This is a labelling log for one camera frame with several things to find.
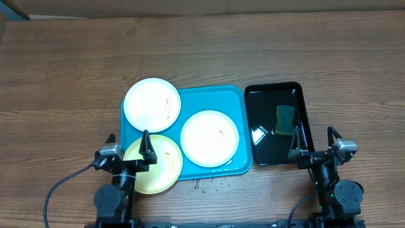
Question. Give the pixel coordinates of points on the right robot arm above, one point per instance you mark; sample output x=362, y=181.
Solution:
x=340, y=200

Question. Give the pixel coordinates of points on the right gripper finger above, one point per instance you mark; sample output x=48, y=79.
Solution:
x=332, y=135
x=295, y=147

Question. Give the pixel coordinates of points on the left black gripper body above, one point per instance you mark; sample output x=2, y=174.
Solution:
x=135, y=166

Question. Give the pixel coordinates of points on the black plastic tray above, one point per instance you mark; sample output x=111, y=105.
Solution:
x=262, y=100

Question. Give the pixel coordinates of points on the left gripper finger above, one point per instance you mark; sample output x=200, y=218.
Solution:
x=111, y=138
x=146, y=149

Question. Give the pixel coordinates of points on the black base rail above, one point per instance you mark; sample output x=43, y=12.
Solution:
x=282, y=223

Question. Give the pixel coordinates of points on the teal plastic tray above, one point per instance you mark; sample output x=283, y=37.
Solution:
x=227, y=99

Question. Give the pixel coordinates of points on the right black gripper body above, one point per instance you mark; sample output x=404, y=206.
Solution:
x=317, y=159

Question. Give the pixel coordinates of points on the green yellow sponge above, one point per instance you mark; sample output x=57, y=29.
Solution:
x=284, y=120

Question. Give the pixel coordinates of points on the yellow plate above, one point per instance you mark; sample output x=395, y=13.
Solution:
x=165, y=173

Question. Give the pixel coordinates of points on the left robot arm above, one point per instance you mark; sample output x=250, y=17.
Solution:
x=114, y=202

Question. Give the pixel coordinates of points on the white plate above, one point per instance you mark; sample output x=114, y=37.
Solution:
x=152, y=104
x=209, y=138

